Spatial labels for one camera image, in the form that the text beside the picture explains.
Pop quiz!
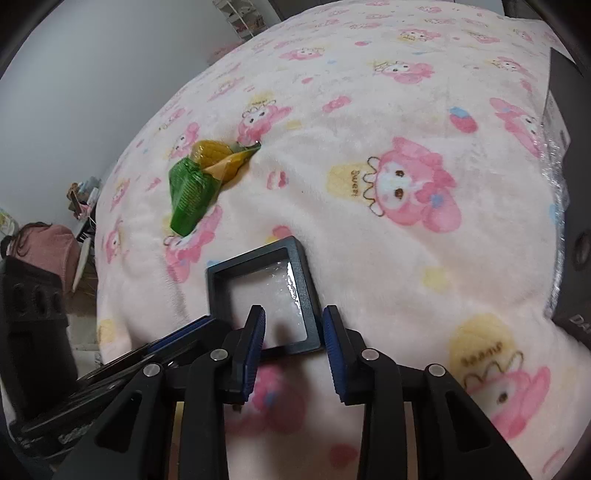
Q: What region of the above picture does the black cardboard box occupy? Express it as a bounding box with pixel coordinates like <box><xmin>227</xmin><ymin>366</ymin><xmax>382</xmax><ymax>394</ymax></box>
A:
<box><xmin>538</xmin><ymin>46</ymin><xmax>591</xmax><ymax>344</ymax></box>

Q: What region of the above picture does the black square display frame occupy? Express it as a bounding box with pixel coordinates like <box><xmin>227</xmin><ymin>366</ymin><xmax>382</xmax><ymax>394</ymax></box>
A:
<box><xmin>205</xmin><ymin>235</ymin><xmax>324</xmax><ymax>356</ymax></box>

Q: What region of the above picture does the pink printed blanket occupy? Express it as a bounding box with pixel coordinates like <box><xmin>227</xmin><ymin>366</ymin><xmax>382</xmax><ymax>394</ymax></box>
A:
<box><xmin>90</xmin><ymin>0</ymin><xmax>583</xmax><ymax>480</ymax></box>

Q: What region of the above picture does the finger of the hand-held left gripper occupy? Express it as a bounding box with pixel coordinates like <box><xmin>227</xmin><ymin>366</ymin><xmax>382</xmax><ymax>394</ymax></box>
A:
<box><xmin>76</xmin><ymin>339</ymin><xmax>218</xmax><ymax>394</ymax></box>
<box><xmin>139</xmin><ymin>315</ymin><xmax>232</xmax><ymax>358</ymax></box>

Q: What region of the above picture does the white shelf rack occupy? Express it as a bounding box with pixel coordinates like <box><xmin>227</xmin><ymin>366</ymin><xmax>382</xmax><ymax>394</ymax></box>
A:
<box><xmin>212</xmin><ymin>0</ymin><xmax>278</xmax><ymax>38</ymax></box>

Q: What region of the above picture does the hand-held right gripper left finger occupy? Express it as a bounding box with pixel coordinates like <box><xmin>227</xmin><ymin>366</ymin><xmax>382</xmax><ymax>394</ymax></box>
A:
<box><xmin>52</xmin><ymin>305</ymin><xmax>267</xmax><ymax>480</ymax></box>

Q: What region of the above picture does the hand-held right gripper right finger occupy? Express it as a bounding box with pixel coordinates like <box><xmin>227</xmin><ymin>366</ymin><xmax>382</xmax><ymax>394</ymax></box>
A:
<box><xmin>322</xmin><ymin>305</ymin><xmax>536</xmax><ymax>480</ymax></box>

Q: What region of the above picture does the pink cloth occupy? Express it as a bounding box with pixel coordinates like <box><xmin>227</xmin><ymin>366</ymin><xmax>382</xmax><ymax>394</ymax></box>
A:
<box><xmin>9</xmin><ymin>222</ymin><xmax>79</xmax><ymax>287</ymax></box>

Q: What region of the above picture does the green yellow corn packet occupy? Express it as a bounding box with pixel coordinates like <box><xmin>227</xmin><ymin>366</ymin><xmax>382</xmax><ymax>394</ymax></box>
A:
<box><xmin>167</xmin><ymin>140</ymin><xmax>262</xmax><ymax>237</ymax></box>

